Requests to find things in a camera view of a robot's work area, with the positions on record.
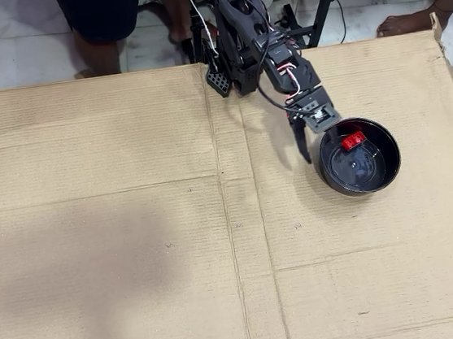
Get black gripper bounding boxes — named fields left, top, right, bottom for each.
left=281, top=81, right=348, bottom=167

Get red lego block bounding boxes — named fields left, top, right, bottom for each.
left=339, top=130, right=368, bottom=152

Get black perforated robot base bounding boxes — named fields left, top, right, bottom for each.
left=203, top=64, right=235, bottom=100

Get black round bowl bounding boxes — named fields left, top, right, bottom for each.
left=313, top=111, right=405, bottom=200

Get black tripod stand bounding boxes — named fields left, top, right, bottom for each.
left=262, top=0, right=351, bottom=54

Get black pole stand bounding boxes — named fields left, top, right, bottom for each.
left=176, top=0, right=209, bottom=66

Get brown cardboard sheet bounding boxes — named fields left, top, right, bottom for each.
left=0, top=8, right=453, bottom=339

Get black shorts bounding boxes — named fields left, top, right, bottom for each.
left=54, top=0, right=148, bottom=50

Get black camera cable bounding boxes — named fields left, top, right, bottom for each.
left=227, top=0, right=298, bottom=116

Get thin black floor cable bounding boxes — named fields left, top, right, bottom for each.
left=336, top=0, right=351, bottom=44

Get white cable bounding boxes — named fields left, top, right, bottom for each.
left=189, top=0, right=218, bottom=55

